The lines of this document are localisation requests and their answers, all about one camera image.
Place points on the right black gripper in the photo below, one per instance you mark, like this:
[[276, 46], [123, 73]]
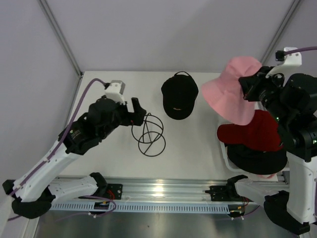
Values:
[[248, 84]]

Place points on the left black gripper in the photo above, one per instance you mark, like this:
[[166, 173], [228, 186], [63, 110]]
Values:
[[134, 118]]

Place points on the pink bucket hat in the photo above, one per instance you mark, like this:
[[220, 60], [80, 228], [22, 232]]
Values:
[[224, 94]]

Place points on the black wire hat stand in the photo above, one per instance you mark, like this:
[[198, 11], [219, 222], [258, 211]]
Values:
[[150, 141]]

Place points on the black baseball cap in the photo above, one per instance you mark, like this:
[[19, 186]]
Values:
[[179, 94]]

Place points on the red baseball cap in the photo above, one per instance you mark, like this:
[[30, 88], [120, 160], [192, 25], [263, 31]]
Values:
[[260, 134]]

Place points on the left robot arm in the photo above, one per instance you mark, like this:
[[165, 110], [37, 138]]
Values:
[[33, 194]]

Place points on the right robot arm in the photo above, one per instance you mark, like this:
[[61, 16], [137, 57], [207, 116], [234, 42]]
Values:
[[292, 105]]

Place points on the black hat in basket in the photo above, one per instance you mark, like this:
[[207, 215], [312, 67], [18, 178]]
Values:
[[257, 162]]

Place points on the white plastic basket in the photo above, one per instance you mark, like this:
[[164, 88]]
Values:
[[231, 166]]

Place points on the light pink hat in basket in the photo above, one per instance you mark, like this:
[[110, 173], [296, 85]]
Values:
[[266, 176]]

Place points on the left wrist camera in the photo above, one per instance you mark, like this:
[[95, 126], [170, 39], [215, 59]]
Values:
[[115, 91]]

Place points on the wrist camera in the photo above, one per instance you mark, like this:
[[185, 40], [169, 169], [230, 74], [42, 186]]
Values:
[[115, 91], [289, 60]]

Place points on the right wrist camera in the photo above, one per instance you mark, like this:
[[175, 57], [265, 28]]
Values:
[[289, 60]]

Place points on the aluminium mounting rail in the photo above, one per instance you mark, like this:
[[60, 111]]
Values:
[[165, 190]]

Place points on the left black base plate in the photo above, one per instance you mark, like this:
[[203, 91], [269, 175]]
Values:
[[114, 191]]

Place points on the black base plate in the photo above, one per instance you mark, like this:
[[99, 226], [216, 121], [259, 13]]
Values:
[[114, 191], [219, 193]]

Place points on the right frame post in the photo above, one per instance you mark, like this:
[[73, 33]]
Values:
[[280, 31]]

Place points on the frame post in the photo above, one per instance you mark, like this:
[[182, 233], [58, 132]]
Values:
[[280, 31], [48, 13]]

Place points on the white slotted cable duct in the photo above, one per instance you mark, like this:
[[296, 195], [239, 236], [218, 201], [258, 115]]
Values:
[[91, 206]]

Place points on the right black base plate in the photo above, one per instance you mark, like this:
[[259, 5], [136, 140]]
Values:
[[219, 193]]

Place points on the left frame post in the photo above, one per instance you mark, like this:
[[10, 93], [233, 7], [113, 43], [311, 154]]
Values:
[[48, 13]]

